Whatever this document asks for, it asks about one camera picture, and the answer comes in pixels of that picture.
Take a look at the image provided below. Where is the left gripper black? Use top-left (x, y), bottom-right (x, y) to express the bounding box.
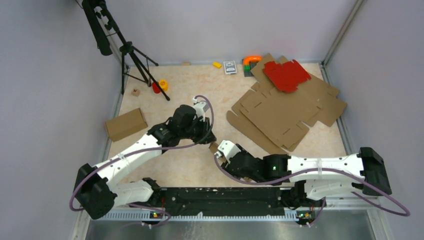
top-left (180, 115), bottom-right (217, 145)

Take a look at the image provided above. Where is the brown cardboard box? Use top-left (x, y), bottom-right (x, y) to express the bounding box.
top-left (209, 142), bottom-right (227, 165)
top-left (105, 108), bottom-right (148, 142)

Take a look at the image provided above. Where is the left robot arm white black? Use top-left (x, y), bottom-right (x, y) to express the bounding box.
top-left (70, 101), bottom-right (216, 220)

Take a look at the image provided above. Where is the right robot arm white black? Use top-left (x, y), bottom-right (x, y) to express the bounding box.
top-left (223, 144), bottom-right (392, 206)

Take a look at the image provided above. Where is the folded brown cardboard box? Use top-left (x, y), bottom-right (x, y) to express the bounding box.
top-left (105, 108), bottom-right (148, 142)

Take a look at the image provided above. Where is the playing card deck box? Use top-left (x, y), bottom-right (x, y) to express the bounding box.
top-left (223, 60), bottom-right (237, 75)

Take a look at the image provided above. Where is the red yellow toy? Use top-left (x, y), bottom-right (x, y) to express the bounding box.
top-left (151, 79), bottom-right (169, 94)

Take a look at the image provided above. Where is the stack of brown cardboard blanks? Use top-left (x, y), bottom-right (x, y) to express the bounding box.
top-left (226, 53), bottom-right (347, 154)

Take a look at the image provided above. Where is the yellow small block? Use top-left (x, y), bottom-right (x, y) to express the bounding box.
top-left (212, 61), bottom-right (222, 69)

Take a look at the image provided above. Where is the orange green toy block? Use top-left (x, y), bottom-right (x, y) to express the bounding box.
top-left (242, 55), bottom-right (262, 77)

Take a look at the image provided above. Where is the red flat cardboard blank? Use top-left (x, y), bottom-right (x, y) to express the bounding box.
top-left (262, 59), bottom-right (312, 93)

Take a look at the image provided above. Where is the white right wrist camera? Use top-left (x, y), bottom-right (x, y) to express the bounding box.
top-left (215, 140), bottom-right (241, 163)

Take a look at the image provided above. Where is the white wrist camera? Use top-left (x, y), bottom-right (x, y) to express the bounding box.
top-left (215, 140), bottom-right (241, 163)
top-left (192, 97), bottom-right (210, 121)

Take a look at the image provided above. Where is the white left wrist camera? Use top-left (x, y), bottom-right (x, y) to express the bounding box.
top-left (192, 97), bottom-right (210, 121)

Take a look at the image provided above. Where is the black camera tripod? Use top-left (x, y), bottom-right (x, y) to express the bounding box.
top-left (81, 0), bottom-right (171, 102)

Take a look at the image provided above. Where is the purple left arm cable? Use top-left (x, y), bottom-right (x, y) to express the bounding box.
top-left (68, 95), bottom-right (216, 228)

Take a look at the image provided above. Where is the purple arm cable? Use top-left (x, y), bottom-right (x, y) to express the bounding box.
top-left (68, 95), bottom-right (216, 228)
top-left (213, 152), bottom-right (411, 227)

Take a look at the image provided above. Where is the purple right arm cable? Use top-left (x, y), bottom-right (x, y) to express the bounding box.
top-left (213, 152), bottom-right (411, 227)

